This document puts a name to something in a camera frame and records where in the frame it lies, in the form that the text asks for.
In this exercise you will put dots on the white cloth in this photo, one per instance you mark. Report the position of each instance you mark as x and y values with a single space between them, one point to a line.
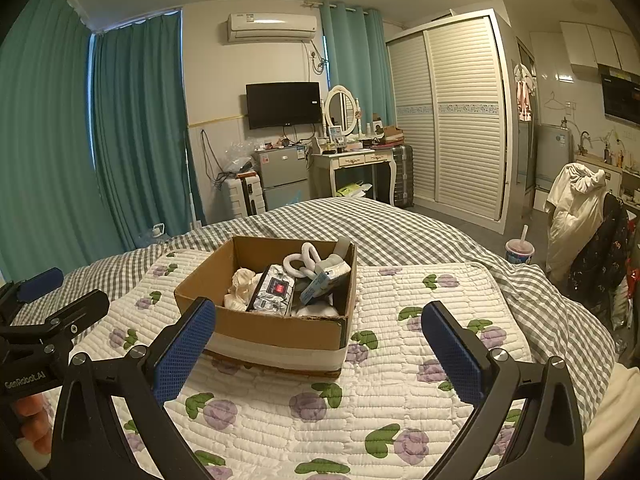
244 286

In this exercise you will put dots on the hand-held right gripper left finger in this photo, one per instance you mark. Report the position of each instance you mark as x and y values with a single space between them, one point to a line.
185 350

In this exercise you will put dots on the black wall television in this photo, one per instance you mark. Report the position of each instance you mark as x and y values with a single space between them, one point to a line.
282 105

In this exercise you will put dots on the white air conditioner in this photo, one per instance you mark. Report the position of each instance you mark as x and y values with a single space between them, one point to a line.
270 27

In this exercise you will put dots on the dark suitcase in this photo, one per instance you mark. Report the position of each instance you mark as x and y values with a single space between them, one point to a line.
402 175

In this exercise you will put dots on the clear plastic bag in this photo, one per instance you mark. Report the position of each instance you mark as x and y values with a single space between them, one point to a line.
240 156

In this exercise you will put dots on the red bag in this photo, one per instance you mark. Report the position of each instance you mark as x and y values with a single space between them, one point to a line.
634 290

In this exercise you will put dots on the drink cup with straw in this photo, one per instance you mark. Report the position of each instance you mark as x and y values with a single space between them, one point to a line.
520 250

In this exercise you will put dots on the white jacket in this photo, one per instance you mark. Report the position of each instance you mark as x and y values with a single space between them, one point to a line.
572 220

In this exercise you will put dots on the clear water jug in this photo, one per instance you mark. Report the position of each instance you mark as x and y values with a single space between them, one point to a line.
152 236

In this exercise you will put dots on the teal window curtain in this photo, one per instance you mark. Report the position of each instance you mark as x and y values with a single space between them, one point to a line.
145 125

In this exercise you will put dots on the grey mini fridge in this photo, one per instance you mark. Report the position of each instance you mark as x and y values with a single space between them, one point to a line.
282 177

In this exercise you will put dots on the white wall cabinets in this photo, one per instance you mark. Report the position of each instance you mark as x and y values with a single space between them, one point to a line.
600 47

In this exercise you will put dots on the person's left hand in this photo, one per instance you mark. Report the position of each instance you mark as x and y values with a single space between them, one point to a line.
32 420

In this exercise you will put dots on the narrow teal curtain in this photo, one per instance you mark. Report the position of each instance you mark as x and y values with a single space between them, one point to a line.
355 65

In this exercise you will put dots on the light blue tissue packet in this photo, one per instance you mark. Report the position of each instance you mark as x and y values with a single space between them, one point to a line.
325 280

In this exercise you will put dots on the brown boxes on dresser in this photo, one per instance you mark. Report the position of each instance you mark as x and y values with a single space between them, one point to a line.
390 134

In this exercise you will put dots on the brown cardboard box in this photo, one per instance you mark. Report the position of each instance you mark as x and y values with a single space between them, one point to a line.
280 342

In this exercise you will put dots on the white fleece blanket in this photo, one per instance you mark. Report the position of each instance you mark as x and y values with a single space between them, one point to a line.
612 410

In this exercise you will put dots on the white louvred wardrobe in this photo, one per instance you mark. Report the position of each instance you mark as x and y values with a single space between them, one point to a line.
450 125

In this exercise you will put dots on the floral quilted mat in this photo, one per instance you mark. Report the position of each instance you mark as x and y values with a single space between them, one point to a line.
390 410

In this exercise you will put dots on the wide teal curtain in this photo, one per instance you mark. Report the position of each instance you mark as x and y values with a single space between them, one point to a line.
45 150

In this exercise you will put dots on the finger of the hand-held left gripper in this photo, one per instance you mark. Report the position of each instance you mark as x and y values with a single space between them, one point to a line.
42 281
80 312

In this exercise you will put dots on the grey water heater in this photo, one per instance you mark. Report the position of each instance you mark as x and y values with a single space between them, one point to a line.
552 155

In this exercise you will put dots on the white suitcase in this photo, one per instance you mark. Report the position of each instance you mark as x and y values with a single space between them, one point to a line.
242 195

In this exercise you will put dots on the hanging pink clothes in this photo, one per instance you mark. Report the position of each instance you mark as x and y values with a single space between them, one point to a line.
524 92

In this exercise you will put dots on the white oval mirror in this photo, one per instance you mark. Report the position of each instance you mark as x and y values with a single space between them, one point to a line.
341 110

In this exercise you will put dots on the white dressing table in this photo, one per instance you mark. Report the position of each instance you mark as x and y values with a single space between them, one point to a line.
350 160

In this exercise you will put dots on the grey soft item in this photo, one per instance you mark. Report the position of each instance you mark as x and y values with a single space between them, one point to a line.
343 248

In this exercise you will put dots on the black chair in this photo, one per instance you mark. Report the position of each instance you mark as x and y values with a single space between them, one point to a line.
602 260

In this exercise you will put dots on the white soft pad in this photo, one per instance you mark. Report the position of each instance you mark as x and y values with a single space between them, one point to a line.
315 310

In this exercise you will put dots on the black range hood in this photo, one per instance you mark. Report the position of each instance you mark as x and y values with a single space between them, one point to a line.
622 97

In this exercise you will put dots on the floral printed tissue pack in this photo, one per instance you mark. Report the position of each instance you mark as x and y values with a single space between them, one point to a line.
272 292

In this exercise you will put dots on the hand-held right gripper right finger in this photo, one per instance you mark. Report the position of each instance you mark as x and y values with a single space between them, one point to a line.
452 355

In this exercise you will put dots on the yellow green bag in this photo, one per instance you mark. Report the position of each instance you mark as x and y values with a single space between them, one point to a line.
352 190

